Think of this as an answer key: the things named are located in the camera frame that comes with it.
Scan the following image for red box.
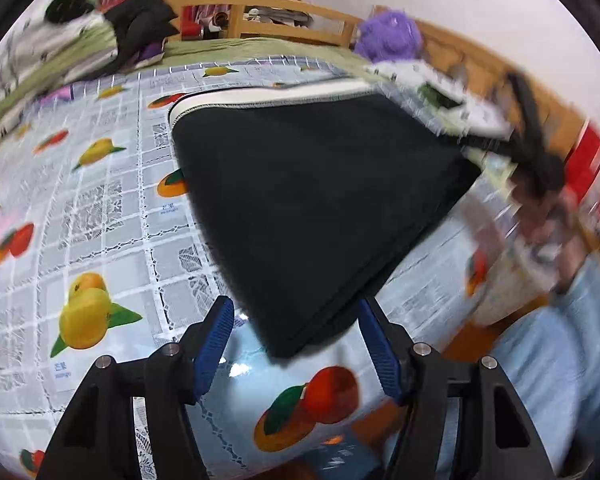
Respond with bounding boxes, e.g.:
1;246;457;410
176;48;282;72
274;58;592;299
565;120;600;201

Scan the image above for green blanket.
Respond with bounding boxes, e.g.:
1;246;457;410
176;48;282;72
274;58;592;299
0;15;376;126

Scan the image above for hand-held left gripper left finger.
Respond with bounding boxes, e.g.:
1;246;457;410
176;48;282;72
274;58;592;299
35;295;236;480

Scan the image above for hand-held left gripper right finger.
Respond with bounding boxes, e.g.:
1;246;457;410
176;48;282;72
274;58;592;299
357;297;561;480

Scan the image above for purple plush toy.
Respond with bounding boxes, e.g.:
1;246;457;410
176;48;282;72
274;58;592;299
354;7;423;63

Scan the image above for black jacket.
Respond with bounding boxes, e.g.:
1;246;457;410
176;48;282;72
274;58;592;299
100;0;181;78

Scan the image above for person's right hand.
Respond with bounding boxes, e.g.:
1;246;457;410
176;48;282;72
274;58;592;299
514;182;588;291

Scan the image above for pile of boxes and papers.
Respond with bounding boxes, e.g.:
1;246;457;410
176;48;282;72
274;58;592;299
205;0;316;28

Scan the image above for wooden bed frame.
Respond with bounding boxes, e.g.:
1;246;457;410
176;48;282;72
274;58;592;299
160;0;600;261

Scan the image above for purple cloth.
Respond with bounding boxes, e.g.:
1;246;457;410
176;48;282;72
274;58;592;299
137;42;167;64

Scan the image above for black pants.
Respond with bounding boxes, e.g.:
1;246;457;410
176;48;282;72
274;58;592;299
167;79;483;360

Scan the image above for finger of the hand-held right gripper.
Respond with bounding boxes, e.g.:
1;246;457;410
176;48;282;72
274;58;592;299
504;71;553;161
459;132;523;162

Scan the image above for small white floral pillow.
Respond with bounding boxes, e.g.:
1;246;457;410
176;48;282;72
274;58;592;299
365;57;516;141

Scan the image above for fruit print plastic tablecloth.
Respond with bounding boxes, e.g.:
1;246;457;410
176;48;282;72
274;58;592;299
0;57;556;480

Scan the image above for person's light blue clothing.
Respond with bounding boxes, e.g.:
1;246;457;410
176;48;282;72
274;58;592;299
387;260;600;480

